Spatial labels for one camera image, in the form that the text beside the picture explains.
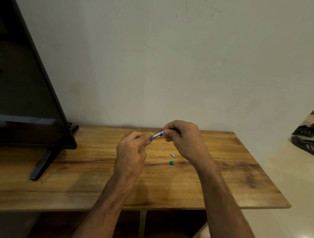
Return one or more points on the person's left hand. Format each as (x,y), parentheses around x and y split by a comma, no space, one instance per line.
(128,157)

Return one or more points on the person's right thumb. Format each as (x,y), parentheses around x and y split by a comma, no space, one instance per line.
(171,132)

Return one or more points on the person's left thumb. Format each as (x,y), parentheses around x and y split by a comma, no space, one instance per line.
(143,136)

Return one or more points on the wooden table support panel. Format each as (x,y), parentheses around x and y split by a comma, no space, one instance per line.
(142,223)

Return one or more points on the silver and blue pen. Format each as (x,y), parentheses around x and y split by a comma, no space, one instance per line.
(157,135)

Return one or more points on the person's right hand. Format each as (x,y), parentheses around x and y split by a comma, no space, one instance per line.
(189,139)

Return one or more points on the person's left forearm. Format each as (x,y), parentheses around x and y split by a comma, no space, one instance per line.
(105,208)

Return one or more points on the person's right forearm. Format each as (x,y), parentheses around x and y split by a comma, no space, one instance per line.
(220,201)

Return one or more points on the black flat screen television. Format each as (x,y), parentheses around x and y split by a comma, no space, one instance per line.
(27,98)

